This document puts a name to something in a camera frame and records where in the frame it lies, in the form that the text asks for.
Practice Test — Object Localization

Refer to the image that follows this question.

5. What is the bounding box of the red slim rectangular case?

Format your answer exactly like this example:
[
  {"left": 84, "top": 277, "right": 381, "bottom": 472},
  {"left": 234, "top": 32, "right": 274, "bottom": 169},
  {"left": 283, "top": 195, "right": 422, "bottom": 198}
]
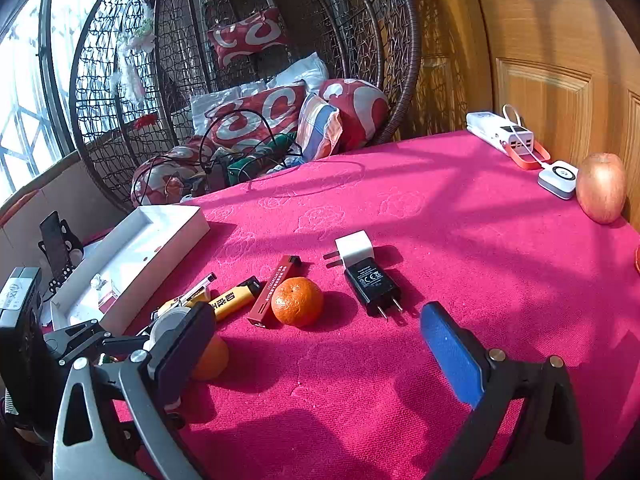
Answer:
[{"left": 246, "top": 255, "right": 302, "bottom": 330}]

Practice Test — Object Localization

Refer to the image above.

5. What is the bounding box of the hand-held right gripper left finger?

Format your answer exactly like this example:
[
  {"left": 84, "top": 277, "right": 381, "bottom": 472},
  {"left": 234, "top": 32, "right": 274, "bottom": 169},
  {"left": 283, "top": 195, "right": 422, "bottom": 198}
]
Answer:
[{"left": 52, "top": 302, "right": 217, "bottom": 480}]

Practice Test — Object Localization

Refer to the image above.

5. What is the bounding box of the white cable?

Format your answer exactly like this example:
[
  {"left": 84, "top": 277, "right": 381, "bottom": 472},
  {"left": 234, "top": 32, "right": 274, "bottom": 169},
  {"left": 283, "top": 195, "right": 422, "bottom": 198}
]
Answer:
[{"left": 502, "top": 104, "right": 551, "bottom": 168}]

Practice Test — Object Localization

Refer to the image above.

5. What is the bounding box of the round red patterned cushion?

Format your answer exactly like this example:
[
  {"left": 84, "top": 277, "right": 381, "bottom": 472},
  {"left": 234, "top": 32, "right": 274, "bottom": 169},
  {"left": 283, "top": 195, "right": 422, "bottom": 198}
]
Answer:
[{"left": 131, "top": 135, "right": 221, "bottom": 206}]

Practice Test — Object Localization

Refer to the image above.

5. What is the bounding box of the clear plastic pen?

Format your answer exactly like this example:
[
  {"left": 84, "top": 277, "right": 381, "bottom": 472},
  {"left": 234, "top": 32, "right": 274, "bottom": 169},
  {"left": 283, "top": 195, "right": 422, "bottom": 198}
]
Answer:
[{"left": 177, "top": 272, "right": 217, "bottom": 306}]

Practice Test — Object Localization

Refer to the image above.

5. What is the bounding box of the black cat-paw phone holder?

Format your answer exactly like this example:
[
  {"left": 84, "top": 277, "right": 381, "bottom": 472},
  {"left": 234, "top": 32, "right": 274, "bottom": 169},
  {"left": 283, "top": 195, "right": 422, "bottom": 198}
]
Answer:
[{"left": 37, "top": 217, "right": 86, "bottom": 293}]

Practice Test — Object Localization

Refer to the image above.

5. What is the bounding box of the apple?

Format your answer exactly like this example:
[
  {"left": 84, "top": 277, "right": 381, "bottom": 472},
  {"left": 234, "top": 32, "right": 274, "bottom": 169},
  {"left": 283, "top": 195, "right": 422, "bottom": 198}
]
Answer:
[{"left": 576, "top": 152, "right": 627, "bottom": 225}]

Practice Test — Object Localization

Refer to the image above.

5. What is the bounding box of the small red patterned cushion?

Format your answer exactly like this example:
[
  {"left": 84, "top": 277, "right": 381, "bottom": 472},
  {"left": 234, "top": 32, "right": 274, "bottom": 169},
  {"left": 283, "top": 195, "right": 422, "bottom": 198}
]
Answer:
[{"left": 207, "top": 7, "right": 291, "bottom": 70}]

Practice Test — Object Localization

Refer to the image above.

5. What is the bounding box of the white charger plug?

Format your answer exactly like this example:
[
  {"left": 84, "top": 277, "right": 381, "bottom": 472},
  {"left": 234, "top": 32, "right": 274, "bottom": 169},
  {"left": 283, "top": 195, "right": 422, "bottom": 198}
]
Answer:
[{"left": 322, "top": 230, "right": 375, "bottom": 272}]

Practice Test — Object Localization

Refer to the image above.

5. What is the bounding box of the white square device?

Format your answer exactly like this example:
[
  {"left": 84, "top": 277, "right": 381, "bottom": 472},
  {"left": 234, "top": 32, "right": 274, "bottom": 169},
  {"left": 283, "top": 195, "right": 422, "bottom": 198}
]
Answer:
[{"left": 537, "top": 160, "right": 578, "bottom": 201}]

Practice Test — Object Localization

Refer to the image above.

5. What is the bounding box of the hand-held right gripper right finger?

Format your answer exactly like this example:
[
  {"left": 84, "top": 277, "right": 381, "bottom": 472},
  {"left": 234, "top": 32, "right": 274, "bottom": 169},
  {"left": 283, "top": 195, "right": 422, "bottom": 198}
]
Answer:
[{"left": 420, "top": 301, "right": 586, "bottom": 480}]

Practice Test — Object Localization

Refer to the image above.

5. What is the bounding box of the white feather dreamcatcher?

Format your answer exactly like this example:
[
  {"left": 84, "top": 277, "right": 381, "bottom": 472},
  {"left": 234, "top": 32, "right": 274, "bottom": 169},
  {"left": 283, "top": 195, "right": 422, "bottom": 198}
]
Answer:
[{"left": 111, "top": 0, "right": 157, "bottom": 131}]

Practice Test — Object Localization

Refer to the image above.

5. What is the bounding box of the white pillow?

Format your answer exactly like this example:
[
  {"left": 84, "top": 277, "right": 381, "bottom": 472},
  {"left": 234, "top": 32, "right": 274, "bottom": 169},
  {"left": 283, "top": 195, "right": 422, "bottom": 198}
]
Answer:
[{"left": 190, "top": 52, "right": 328, "bottom": 136}]

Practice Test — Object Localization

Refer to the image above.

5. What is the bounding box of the orange mandarin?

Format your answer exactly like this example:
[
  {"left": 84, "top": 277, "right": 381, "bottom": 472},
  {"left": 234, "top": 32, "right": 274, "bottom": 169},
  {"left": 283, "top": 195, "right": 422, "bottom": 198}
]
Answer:
[
  {"left": 192, "top": 334, "right": 230, "bottom": 382},
  {"left": 271, "top": 276, "right": 324, "bottom": 329}
]

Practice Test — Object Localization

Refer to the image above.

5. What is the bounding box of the plaid pillow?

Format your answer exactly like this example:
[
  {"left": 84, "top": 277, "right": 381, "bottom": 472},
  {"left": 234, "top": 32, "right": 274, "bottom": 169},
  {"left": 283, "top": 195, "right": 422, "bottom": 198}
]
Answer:
[{"left": 295, "top": 92, "right": 343, "bottom": 162}]

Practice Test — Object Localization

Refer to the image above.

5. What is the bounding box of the white cardboard box tray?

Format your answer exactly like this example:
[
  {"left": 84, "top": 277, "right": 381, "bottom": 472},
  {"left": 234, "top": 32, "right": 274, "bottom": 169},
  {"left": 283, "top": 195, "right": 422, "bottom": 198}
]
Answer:
[{"left": 50, "top": 204, "right": 211, "bottom": 336}]

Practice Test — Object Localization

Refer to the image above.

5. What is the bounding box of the dark wicker hanging chair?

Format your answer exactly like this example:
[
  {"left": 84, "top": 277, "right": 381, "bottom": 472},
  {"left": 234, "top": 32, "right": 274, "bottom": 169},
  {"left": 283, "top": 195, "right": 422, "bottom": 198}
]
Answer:
[{"left": 69, "top": 0, "right": 422, "bottom": 213}]

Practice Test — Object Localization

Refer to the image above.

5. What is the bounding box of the plump red patterned cushion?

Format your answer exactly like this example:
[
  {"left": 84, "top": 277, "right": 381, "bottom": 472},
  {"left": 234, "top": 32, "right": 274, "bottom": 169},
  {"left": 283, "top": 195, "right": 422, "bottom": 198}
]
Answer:
[{"left": 317, "top": 78, "right": 390, "bottom": 152}]

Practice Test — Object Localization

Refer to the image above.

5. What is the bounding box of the arched window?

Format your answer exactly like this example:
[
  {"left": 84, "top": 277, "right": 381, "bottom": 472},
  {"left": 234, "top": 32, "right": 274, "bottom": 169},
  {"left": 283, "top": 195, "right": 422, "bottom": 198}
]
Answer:
[{"left": 0, "top": 0, "right": 126, "bottom": 206}]

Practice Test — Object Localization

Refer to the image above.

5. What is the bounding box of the black charger plug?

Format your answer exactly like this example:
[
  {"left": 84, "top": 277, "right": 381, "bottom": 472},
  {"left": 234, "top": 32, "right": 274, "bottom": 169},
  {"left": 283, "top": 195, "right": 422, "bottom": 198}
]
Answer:
[{"left": 344, "top": 257, "right": 404, "bottom": 322}]

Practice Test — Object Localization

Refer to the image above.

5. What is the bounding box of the flat red patterned cushion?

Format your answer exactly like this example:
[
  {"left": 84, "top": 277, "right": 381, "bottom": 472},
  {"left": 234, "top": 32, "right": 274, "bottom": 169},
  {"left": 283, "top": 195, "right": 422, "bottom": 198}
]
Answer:
[{"left": 205, "top": 81, "right": 308, "bottom": 153}]

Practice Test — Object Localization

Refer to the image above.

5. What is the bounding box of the black cable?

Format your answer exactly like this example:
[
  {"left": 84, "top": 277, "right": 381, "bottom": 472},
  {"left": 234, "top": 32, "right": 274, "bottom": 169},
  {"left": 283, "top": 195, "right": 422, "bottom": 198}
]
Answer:
[{"left": 135, "top": 107, "right": 303, "bottom": 196}]

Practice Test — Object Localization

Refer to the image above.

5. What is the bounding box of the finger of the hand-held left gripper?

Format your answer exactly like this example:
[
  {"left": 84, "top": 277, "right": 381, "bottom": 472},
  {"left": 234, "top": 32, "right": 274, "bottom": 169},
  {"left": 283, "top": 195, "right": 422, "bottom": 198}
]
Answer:
[
  {"left": 60, "top": 337, "right": 151, "bottom": 367},
  {"left": 45, "top": 319, "right": 112, "bottom": 361}
]

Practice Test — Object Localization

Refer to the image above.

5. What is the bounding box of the green cloth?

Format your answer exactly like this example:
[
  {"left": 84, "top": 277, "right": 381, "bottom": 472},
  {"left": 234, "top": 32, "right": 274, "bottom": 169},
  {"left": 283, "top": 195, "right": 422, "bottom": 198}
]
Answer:
[{"left": 227, "top": 132, "right": 301, "bottom": 183}]

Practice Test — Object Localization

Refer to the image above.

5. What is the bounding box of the orange strap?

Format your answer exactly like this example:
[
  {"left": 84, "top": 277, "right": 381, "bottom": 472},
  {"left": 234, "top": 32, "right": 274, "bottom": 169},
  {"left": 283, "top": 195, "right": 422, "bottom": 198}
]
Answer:
[{"left": 510, "top": 140, "right": 551, "bottom": 171}]

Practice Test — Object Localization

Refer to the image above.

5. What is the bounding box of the white power bank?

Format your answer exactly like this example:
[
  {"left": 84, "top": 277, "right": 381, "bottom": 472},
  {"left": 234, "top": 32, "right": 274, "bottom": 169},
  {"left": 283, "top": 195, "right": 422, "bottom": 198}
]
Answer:
[{"left": 466, "top": 111, "right": 535, "bottom": 157}]

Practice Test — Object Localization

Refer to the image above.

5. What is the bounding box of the brown tape roll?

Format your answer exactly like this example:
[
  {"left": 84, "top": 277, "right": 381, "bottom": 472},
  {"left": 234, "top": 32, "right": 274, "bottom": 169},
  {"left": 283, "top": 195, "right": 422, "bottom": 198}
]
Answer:
[{"left": 149, "top": 306, "right": 193, "bottom": 353}]

